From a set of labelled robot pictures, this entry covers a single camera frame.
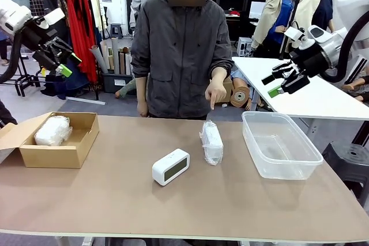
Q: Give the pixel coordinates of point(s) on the black hanging garment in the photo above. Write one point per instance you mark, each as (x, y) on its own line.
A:
(53, 1)

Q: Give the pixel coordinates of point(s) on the person's left hand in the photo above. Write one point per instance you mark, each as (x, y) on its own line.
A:
(217, 87)

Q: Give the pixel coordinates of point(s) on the black metal clothes rack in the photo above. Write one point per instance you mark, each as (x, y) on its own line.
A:
(97, 96)

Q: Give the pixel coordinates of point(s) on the small cardboard box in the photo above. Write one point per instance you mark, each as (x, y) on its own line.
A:
(227, 90)

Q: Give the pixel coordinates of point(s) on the floor mannequin limbs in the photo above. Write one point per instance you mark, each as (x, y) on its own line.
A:
(356, 87)

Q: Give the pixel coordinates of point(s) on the grey leaning paper roll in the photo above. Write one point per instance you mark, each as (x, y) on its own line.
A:
(99, 60)

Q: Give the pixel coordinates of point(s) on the white computer case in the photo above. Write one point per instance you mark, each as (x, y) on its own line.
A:
(245, 45)

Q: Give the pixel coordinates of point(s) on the white table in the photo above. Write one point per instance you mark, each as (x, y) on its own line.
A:
(317, 102)

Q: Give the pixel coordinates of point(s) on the grey step stool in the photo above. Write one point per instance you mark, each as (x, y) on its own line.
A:
(116, 30)

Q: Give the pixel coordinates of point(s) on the floor mannequin in green top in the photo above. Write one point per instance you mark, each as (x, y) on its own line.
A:
(127, 89)

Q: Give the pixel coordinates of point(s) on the mannequin in cream vest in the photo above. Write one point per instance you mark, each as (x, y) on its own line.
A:
(324, 7)

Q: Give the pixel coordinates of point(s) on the black tripod stand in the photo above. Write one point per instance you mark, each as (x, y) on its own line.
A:
(291, 21)

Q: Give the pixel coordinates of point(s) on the person in grey jacket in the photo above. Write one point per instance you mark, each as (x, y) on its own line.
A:
(181, 56)

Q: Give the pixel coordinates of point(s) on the brown cardboard tube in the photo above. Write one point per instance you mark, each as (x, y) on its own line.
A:
(122, 61)

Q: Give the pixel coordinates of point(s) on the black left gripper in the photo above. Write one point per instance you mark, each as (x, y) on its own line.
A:
(40, 38)

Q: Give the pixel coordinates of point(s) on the open brown cardboard box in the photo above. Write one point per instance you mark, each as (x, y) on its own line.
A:
(52, 156)

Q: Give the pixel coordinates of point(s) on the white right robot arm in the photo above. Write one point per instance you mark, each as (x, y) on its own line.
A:
(331, 44)

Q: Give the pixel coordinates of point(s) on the person's right hand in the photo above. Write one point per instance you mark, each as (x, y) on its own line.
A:
(143, 109)

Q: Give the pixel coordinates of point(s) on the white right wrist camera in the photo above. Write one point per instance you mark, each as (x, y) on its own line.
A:
(294, 33)

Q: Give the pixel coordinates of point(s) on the dark plastic bin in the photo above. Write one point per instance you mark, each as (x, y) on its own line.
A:
(111, 84)

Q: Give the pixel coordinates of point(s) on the mannequin in beige coat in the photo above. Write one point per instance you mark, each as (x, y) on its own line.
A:
(276, 27)

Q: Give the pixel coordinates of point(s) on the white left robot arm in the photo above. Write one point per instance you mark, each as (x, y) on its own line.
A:
(11, 15)

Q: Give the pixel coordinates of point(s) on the black plastic stool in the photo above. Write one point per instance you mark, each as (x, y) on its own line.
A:
(351, 165)

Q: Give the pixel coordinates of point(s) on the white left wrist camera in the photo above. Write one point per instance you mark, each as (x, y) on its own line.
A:
(50, 18)

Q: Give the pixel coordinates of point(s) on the bystander's dark sleeve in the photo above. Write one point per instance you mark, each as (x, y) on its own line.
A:
(7, 115)

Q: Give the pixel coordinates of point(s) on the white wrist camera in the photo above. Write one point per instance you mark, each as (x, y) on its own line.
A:
(294, 33)
(50, 18)

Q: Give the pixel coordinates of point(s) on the cream hanging garment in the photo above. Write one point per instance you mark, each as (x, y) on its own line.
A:
(93, 9)

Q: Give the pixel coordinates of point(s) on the clear plastic container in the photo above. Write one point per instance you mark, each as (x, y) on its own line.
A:
(282, 168)

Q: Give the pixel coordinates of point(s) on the grey upright paper roll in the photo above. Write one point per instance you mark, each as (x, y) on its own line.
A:
(115, 56)

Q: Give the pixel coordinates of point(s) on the white unwrapped digital clock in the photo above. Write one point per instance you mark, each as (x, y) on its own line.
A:
(170, 165)

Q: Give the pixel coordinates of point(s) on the dark checkered hanging garment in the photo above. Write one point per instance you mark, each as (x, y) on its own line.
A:
(36, 2)

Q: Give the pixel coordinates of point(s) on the person's right forearm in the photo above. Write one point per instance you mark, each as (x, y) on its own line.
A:
(141, 90)

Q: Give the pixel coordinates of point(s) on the white monitor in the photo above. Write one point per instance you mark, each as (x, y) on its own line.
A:
(258, 9)

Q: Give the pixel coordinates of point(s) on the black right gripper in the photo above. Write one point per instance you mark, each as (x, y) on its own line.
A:
(312, 60)

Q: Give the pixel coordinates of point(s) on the navy cloth pile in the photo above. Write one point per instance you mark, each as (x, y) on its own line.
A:
(63, 87)

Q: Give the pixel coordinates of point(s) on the brown paper spool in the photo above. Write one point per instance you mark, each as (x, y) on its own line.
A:
(239, 97)

